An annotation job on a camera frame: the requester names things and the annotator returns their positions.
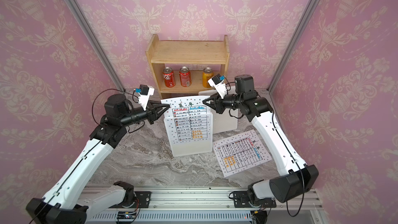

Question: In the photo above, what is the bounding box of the small green circuit board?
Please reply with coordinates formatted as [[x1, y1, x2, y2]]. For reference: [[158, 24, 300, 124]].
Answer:
[[116, 211, 137, 221]]

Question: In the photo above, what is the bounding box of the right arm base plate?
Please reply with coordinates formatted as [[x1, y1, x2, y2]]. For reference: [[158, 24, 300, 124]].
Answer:
[[228, 190, 277, 208]]

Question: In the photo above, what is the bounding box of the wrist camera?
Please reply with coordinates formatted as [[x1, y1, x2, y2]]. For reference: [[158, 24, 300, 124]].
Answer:
[[208, 74, 228, 99], [135, 85, 154, 110]]

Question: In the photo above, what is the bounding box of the red cola can middle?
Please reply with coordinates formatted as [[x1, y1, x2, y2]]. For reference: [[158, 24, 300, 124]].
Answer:
[[179, 66, 192, 87]]

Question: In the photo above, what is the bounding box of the wooden two-tier shelf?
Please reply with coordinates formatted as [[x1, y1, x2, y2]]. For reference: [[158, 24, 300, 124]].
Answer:
[[145, 34, 230, 99]]

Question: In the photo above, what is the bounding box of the white rack board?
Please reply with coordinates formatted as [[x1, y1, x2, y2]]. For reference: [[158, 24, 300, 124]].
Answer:
[[210, 109, 238, 134], [164, 114, 213, 157]]

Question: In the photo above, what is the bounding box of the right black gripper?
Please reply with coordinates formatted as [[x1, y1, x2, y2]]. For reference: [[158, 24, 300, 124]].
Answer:
[[204, 92, 246, 116]]

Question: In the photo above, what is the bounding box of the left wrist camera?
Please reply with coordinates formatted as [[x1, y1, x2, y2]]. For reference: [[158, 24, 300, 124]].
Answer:
[[135, 85, 154, 110]]

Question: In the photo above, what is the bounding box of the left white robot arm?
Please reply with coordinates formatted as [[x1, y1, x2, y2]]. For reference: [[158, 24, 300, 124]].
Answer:
[[26, 93, 170, 224]]

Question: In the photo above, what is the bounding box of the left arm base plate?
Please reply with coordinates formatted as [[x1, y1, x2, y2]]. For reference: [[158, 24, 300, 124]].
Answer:
[[107, 191, 152, 209]]

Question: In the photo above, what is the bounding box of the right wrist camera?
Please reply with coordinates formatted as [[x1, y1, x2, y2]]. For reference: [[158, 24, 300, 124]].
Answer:
[[208, 74, 228, 99]]

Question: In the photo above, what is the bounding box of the orange soda can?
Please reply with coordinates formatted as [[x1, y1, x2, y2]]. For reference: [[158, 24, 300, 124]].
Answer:
[[202, 67, 214, 88]]

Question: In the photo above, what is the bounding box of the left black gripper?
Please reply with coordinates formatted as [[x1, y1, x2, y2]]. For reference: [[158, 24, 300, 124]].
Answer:
[[120, 100, 171, 128]]

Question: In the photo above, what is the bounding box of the paper menu sheet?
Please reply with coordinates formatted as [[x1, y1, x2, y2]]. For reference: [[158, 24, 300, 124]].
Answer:
[[161, 95, 212, 144], [213, 130, 272, 177]]

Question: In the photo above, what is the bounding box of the red cola can left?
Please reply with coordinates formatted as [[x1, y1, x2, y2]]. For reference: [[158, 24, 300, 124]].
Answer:
[[162, 67, 176, 88]]

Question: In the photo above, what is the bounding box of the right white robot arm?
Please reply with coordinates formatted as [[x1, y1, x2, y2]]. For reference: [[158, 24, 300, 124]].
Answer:
[[203, 75, 319, 206]]

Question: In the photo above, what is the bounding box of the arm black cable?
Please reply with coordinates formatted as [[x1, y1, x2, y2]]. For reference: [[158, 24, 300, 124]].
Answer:
[[91, 88, 137, 125], [285, 167, 306, 218]]

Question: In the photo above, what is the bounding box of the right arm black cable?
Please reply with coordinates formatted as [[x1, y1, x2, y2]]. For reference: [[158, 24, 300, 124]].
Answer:
[[285, 167, 306, 218]]

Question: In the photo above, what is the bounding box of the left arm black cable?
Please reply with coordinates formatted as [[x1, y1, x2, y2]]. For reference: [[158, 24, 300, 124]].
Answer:
[[91, 88, 137, 125]]

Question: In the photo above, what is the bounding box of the red cola can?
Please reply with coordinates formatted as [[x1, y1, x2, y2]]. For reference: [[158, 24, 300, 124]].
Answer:
[[179, 66, 192, 87], [162, 67, 176, 88]]

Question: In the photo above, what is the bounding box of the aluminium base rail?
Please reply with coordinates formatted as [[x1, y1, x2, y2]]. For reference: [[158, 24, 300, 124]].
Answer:
[[78, 185, 328, 224]]

